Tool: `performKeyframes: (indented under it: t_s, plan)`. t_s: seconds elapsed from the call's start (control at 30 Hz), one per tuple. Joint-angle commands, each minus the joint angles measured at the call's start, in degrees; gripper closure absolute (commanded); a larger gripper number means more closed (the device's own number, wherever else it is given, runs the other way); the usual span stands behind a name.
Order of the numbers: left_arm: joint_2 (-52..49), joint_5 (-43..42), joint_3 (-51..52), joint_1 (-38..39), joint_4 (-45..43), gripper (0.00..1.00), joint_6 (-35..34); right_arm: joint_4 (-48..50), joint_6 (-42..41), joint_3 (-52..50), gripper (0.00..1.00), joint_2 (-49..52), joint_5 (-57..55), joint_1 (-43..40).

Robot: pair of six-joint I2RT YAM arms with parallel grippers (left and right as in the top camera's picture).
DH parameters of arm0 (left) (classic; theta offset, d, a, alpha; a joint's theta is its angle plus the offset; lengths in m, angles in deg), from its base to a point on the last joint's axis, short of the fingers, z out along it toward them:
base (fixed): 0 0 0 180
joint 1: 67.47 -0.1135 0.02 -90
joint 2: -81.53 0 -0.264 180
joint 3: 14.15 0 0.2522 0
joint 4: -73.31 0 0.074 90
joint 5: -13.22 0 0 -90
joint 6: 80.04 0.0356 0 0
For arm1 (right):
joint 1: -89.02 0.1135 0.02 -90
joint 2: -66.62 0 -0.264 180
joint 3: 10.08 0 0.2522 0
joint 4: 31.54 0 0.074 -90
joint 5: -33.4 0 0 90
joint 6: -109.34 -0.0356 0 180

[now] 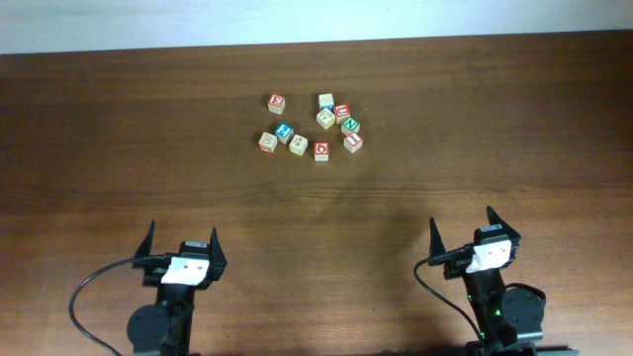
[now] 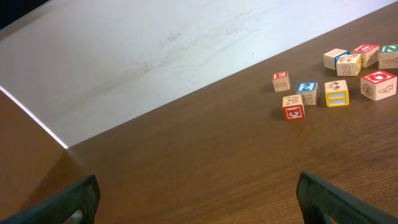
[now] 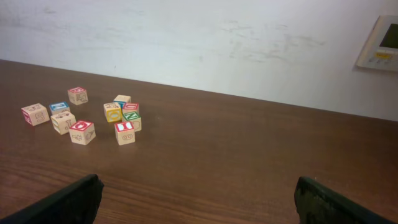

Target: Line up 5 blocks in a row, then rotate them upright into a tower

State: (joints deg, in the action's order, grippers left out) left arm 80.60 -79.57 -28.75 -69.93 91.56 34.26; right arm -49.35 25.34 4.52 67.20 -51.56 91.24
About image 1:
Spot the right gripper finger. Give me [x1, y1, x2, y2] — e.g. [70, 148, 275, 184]
[427, 218, 446, 266]
[486, 206, 521, 241]

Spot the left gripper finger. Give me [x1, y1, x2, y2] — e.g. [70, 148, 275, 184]
[209, 227, 227, 270]
[133, 221, 155, 267]

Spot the cream block with red side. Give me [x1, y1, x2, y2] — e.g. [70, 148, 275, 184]
[258, 132, 278, 153]

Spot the red number 1 block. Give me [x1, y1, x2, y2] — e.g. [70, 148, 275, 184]
[343, 132, 364, 153]

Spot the cream block with blue side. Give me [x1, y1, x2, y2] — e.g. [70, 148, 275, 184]
[288, 134, 309, 156]

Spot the blue number 2 block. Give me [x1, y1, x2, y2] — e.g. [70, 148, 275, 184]
[275, 123, 294, 144]

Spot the green letter N block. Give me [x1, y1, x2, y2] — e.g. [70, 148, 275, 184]
[341, 118, 360, 135]

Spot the red letter O block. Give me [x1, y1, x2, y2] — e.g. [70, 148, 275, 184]
[314, 142, 329, 161]

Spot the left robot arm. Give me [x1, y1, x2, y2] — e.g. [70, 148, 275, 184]
[127, 223, 227, 356]

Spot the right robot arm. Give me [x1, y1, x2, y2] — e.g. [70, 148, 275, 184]
[427, 207, 546, 355]

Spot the red letter U block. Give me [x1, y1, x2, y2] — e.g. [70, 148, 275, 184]
[333, 103, 351, 124]

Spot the red number 3 block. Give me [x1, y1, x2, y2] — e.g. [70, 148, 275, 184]
[267, 94, 286, 115]

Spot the cream picture block middle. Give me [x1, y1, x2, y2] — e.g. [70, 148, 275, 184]
[316, 108, 336, 130]

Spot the cream picture block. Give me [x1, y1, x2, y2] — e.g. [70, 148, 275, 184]
[316, 108, 336, 130]
[317, 93, 334, 112]

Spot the cream picture block top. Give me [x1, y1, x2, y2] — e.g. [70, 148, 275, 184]
[317, 93, 334, 112]

